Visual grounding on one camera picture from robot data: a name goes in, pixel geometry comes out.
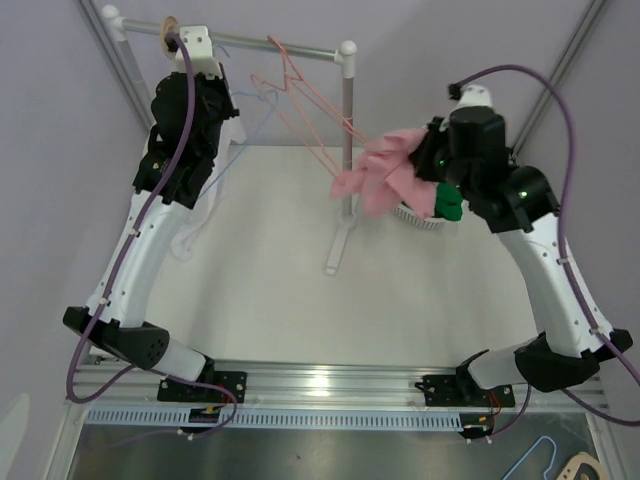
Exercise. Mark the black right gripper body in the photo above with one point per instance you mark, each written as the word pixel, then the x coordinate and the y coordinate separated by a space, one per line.
pixel 434 163

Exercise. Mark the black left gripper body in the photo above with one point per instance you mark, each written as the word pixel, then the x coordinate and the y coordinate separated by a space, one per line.
pixel 219 103

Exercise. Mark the pink wire hanger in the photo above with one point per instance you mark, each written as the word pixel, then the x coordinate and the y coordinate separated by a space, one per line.
pixel 295 84
pixel 301 126

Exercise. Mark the green t-shirt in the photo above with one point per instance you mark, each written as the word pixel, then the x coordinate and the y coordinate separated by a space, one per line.
pixel 448 204

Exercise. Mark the light pink t-shirt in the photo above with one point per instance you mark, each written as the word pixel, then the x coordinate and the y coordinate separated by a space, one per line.
pixel 384 177

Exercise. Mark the wooden hanger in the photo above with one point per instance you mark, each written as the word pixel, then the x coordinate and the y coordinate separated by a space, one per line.
pixel 583 466
pixel 169 32

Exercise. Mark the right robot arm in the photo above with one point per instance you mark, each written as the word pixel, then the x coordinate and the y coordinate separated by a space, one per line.
pixel 523 212

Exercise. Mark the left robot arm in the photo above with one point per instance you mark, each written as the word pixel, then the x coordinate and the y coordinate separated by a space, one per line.
pixel 169 180

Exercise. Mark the white t-shirt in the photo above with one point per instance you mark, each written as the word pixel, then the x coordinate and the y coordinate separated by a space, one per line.
pixel 233 136

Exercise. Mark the blue hanger on floor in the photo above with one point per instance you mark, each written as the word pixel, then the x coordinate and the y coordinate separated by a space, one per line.
pixel 537 462

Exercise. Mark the wooden hanger on floor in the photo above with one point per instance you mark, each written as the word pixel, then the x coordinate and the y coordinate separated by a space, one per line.
pixel 583 466

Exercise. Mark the white perforated plastic basket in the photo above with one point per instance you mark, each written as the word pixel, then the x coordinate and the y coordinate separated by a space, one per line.
pixel 405 213

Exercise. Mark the silver clothes rack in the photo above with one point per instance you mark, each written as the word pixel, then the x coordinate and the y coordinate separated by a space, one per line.
pixel 119 26

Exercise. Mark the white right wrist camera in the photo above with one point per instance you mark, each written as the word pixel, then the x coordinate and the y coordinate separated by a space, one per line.
pixel 472 95

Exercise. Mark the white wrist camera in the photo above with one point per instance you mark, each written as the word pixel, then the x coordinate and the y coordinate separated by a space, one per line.
pixel 472 95
pixel 200 47

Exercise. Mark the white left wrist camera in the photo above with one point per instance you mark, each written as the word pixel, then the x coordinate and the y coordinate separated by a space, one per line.
pixel 200 47

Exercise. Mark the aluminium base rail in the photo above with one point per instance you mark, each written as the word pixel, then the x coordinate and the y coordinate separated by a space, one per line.
pixel 309 386

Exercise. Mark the white slotted cable duct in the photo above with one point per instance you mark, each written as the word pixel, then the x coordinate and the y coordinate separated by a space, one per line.
pixel 413 420

